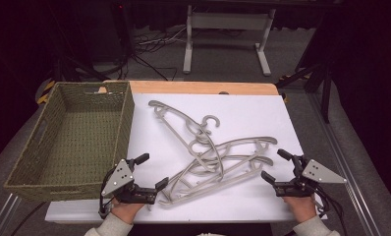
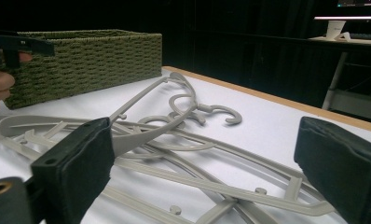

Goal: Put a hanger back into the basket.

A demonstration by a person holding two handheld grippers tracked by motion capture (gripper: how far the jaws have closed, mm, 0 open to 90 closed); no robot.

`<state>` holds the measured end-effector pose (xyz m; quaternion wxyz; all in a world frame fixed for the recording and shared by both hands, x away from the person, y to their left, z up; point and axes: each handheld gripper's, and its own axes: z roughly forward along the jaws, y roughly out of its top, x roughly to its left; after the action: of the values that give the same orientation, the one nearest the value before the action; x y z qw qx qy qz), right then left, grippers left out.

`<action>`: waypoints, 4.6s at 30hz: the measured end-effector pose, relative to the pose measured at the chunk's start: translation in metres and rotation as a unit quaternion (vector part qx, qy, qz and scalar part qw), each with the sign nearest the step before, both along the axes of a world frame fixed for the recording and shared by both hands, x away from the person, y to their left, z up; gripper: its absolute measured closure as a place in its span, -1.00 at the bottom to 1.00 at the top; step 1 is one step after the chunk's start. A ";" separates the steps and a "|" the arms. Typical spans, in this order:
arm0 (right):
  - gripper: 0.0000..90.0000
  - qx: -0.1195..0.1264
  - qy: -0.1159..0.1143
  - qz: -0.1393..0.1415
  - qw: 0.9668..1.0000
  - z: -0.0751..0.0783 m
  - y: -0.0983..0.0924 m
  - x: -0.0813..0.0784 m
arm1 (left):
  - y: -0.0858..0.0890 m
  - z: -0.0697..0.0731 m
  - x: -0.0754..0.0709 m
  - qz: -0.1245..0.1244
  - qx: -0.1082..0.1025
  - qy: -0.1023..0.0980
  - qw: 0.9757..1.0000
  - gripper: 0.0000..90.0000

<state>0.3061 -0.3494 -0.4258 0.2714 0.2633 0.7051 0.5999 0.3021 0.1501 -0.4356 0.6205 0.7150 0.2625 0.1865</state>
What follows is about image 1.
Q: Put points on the white foam board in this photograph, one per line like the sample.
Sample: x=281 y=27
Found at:
x=249 y=114

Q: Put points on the person's right hand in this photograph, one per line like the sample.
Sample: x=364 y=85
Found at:
x=300 y=206

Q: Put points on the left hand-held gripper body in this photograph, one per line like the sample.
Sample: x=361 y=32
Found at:
x=121 y=178

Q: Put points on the person's left hand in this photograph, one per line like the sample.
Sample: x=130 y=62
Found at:
x=126 y=209

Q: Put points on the grey plastic clothes hanger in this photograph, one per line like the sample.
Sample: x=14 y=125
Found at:
x=264 y=160
x=249 y=139
x=156 y=109

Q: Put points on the aluminium rail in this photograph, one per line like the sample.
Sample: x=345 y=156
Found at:
x=347 y=170
x=3 y=216

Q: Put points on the yellow black striped tape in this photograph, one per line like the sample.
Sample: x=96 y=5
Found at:
x=46 y=91

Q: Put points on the white metal stand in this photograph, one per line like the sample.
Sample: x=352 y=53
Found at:
x=229 y=21

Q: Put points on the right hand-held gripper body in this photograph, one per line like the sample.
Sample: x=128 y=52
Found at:
x=318 y=173

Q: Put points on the green woven basket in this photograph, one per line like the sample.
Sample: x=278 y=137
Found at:
x=82 y=144

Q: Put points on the black tripod legs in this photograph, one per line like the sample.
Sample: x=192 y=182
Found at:
x=325 y=98
x=79 y=67

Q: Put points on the black box with red light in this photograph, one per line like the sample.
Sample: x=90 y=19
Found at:
x=122 y=29

